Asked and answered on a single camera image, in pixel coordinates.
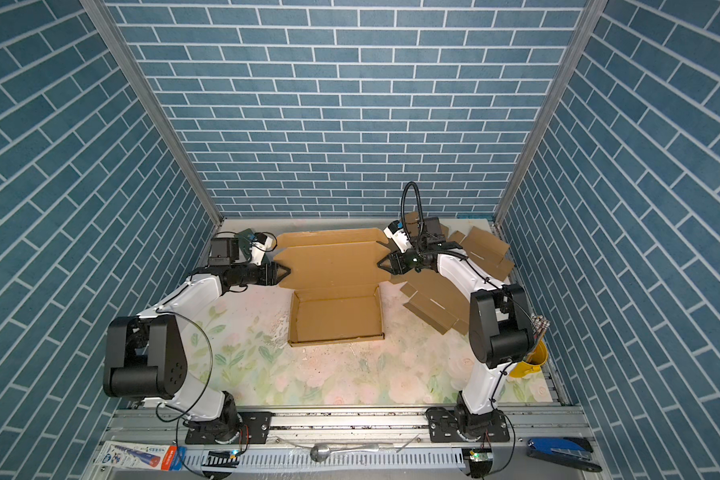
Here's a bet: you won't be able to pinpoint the cardboard box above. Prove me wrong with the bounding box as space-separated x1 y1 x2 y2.
274 228 391 347
391 217 514 335

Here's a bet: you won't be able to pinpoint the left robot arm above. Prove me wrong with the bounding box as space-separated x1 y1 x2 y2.
103 231 290 444

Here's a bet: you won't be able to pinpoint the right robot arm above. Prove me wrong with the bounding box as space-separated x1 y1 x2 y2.
377 214 536 442

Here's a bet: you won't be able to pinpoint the green sponge block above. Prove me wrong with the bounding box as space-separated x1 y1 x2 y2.
236 228 256 248

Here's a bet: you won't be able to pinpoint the yellow pencil cup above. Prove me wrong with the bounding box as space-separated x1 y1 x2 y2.
510 315 550 378

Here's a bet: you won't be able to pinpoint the metal spoon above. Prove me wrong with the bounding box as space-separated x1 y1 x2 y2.
275 440 421 463

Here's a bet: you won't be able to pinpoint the white printed package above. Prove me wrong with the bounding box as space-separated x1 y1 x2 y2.
94 441 186 471

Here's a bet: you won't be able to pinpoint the blue black pliers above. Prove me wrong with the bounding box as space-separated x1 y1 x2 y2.
527 437 602 473

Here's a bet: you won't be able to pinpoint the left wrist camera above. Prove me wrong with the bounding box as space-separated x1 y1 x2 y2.
251 232 277 266

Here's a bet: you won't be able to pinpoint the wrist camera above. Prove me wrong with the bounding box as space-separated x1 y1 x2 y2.
251 232 277 266
383 220 412 252

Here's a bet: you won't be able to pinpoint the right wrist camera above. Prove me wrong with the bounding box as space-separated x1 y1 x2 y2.
383 220 412 252

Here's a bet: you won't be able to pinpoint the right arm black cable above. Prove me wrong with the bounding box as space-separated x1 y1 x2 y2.
399 181 547 478

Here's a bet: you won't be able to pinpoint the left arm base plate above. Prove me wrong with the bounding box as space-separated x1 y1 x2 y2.
184 411 273 446

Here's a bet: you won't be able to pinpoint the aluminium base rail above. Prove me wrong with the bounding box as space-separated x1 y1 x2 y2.
84 403 609 479

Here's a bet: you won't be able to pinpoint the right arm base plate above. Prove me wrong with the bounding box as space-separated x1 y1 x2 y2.
425 407 510 443

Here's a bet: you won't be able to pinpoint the white slotted cable duct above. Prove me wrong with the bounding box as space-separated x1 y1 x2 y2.
178 448 466 474

